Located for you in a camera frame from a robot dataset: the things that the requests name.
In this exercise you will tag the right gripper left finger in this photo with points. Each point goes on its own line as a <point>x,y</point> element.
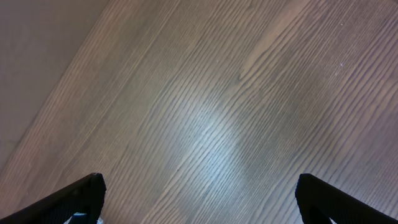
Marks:
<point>79,202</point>

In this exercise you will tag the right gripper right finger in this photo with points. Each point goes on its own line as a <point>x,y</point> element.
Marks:
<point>322,203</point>

